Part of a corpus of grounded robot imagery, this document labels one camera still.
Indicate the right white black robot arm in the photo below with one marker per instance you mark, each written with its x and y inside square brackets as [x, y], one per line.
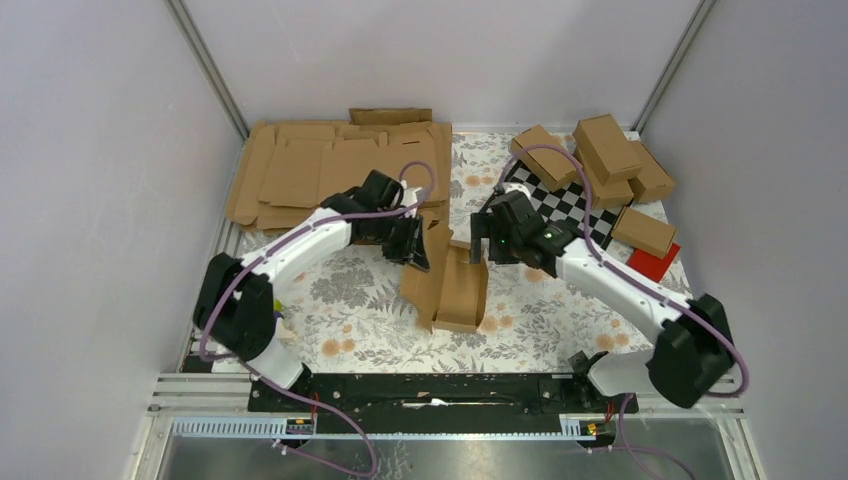
[692, 346]

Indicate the black white checkerboard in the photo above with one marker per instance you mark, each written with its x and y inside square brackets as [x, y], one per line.
[567, 204]

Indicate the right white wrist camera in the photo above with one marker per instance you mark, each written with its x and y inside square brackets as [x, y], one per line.
[509, 187]

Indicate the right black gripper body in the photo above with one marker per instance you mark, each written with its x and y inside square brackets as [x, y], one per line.
[507, 244]

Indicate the folded brown box near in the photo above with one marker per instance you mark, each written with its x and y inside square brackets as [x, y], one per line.
[643, 232]

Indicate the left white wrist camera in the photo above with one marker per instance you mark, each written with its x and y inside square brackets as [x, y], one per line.
[410, 199]

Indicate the stack of flat cardboard blanks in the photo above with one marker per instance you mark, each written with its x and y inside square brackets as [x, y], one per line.
[288, 167]

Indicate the brown cardboard box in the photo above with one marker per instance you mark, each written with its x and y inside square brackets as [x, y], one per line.
[452, 295]

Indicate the folded brown box middle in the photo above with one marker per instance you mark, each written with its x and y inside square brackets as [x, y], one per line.
[603, 196]

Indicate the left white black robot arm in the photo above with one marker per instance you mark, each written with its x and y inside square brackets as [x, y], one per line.
[235, 306]

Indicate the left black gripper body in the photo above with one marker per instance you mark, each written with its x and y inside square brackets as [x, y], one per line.
[393, 233]

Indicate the folded brown box right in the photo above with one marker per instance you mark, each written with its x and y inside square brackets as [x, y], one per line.
[653, 182]

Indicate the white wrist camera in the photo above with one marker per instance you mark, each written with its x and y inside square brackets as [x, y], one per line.
[410, 199]
[509, 187]

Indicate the floral patterned table mat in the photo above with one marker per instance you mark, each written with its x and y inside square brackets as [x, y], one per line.
[349, 317]

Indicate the folded brown box far left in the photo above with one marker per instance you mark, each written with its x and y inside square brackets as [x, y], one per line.
[552, 168]

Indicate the folded brown box top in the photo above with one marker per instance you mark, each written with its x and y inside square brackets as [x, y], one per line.
[606, 150]

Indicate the folded brown box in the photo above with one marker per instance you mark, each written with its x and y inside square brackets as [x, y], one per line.
[653, 182]
[552, 168]
[643, 232]
[606, 150]
[603, 196]

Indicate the red box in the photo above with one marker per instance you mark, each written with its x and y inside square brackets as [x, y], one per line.
[652, 267]

